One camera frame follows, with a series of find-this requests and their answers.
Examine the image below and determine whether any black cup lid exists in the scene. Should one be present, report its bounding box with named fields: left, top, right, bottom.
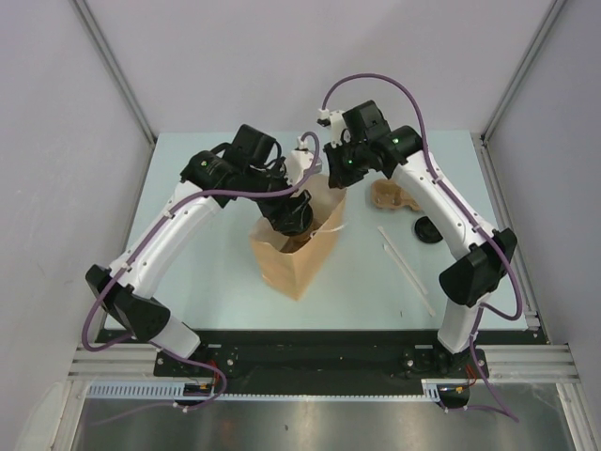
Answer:
left=278, top=218, right=314, bottom=237
left=413, top=216, right=443, bottom=244

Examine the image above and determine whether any aluminium frame post right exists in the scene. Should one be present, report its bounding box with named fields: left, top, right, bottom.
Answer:
left=480, top=0, right=569, bottom=145

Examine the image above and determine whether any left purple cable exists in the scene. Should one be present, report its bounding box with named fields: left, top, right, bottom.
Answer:
left=82, top=132, right=321, bottom=414

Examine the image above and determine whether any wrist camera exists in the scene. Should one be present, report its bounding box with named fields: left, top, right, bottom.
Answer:
left=317, top=108, right=348, bottom=148
left=285, top=136, right=323, bottom=185

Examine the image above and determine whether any straw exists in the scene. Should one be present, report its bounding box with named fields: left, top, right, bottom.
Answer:
left=383, top=244, right=436, bottom=318
left=378, top=225, right=428, bottom=296

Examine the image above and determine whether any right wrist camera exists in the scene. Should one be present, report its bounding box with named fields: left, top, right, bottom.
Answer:
left=317, top=108, right=348, bottom=148

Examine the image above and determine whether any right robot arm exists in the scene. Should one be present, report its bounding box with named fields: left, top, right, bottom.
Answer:
left=317, top=101, right=517, bottom=377

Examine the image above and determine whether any white cable duct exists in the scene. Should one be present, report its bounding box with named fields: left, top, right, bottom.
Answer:
left=84, top=378, right=444, bottom=403

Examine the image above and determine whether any purple cable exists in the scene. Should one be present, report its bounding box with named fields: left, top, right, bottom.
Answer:
left=82, top=132, right=321, bottom=414
left=320, top=71, right=525, bottom=422

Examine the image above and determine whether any aluminium frame post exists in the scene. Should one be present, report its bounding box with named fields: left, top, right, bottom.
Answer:
left=480, top=0, right=569, bottom=145
left=69, top=0, right=158, bottom=149

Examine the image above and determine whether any brown paper bag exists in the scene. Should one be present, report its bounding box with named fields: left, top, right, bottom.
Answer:
left=249, top=175, right=347, bottom=301

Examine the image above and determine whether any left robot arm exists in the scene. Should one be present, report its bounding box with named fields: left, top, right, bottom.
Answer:
left=85, top=125, right=321, bottom=376

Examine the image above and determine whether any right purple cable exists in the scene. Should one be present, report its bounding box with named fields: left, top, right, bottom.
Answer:
left=320, top=71, right=525, bottom=422

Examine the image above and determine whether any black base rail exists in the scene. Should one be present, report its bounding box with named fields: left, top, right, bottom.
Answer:
left=95, top=327, right=548, bottom=397

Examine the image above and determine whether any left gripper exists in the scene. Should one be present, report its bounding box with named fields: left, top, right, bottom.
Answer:
left=242, top=157, right=311, bottom=232

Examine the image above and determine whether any aluminium frame post left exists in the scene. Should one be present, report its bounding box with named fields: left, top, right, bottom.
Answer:
left=69, top=0, right=158, bottom=149

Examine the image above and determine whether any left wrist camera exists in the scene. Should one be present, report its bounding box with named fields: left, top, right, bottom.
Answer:
left=285, top=136, right=323, bottom=185

